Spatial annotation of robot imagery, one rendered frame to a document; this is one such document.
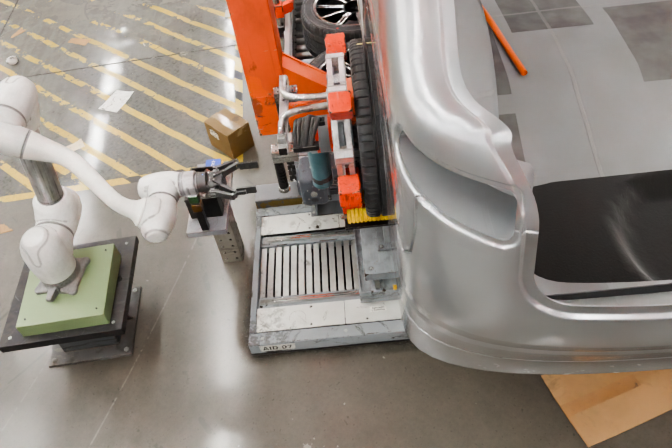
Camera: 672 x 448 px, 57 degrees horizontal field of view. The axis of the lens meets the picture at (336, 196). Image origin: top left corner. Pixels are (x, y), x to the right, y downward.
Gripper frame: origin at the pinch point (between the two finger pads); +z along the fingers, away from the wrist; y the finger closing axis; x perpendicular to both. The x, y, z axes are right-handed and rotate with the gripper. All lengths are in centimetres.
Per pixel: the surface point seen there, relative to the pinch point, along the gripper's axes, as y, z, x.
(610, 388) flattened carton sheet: 52, 126, -81
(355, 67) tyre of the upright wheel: -10, 40, 35
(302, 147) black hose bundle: 4.6, 19.9, 15.3
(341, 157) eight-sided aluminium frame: 9.8, 32.7, 13.6
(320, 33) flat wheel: -151, 24, -35
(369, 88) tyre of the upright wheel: -2, 44, 31
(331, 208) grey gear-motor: -51, 22, -74
